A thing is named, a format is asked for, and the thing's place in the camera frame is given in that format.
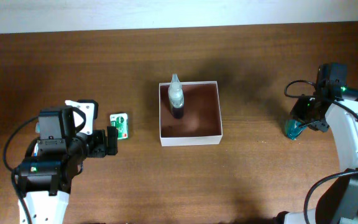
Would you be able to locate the blue white toothbrush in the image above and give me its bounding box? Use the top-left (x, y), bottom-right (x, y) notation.
top-left (33, 122), bottom-right (40, 156)

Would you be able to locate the teal mouthwash bottle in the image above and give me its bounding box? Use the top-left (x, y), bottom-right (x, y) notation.
top-left (284, 119), bottom-right (305, 140)

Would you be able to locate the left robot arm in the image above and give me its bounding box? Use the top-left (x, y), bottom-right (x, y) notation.
top-left (11, 106), bottom-right (118, 223)

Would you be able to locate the white cardboard box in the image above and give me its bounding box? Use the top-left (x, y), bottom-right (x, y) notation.
top-left (158, 81), bottom-right (223, 146)

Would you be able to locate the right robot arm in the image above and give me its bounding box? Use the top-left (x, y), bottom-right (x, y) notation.
top-left (273, 63), bottom-right (358, 224)

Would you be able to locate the clear bottle with purple liquid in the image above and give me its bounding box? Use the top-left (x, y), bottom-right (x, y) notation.
top-left (168, 73), bottom-right (185, 119)

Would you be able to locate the green soap packet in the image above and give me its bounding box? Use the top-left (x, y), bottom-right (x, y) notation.
top-left (109, 113), bottom-right (129, 140)

